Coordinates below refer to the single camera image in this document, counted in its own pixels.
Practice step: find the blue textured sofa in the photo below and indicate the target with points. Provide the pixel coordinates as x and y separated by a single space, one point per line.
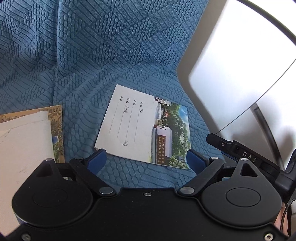
104 46

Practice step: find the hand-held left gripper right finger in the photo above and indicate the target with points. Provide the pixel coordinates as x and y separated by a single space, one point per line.
196 161

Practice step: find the grey metal rail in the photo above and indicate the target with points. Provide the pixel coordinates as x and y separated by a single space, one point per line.
272 16

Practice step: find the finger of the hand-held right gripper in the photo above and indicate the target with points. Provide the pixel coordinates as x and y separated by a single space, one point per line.
219 142

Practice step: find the white photo cover notebook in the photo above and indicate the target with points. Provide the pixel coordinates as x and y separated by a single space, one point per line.
129 120
23 143
56 146

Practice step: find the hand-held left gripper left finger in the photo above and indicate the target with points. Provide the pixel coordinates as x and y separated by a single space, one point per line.
97 158

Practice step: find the beige landscape cover book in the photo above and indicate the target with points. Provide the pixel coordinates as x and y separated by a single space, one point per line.
56 115

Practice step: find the white panel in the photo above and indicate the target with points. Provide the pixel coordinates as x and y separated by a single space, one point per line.
231 58

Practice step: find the grey metal frame bar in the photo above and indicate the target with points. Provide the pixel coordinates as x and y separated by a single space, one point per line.
263 125

